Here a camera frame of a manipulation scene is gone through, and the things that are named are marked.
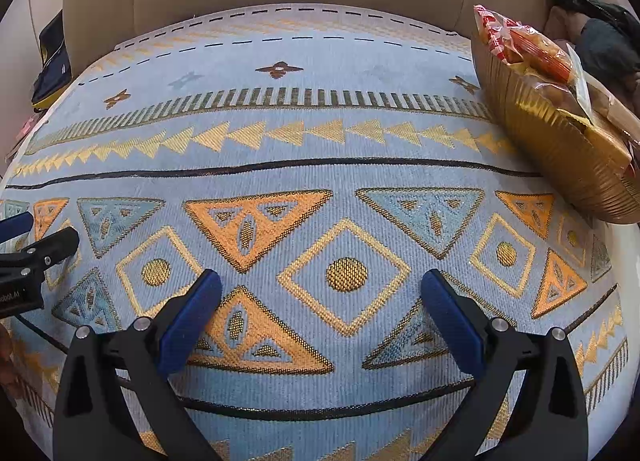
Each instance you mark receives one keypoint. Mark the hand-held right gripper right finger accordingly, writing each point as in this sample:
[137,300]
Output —
[450,321]

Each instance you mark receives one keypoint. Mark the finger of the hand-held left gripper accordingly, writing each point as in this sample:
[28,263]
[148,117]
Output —
[15,228]
[57,246]

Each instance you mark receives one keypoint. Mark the dark blue bag yellow trim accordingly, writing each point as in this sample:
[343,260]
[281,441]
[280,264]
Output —
[52,61]

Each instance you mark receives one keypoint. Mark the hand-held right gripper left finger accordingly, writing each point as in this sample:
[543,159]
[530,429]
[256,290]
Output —
[192,321]

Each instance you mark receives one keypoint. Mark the clear bread packet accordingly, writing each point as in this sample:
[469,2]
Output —
[565,98]

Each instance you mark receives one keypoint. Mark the gold pleated basket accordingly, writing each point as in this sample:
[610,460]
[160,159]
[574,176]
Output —
[540,141]

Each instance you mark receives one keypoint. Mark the orange pastry packet red label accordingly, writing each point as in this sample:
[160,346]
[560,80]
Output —
[545,58]

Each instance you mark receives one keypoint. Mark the blue patterned tablecloth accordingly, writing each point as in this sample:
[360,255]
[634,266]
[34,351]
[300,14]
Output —
[300,166]

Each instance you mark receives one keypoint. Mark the dark clothing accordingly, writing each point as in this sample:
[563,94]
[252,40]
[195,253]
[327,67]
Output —
[600,26]

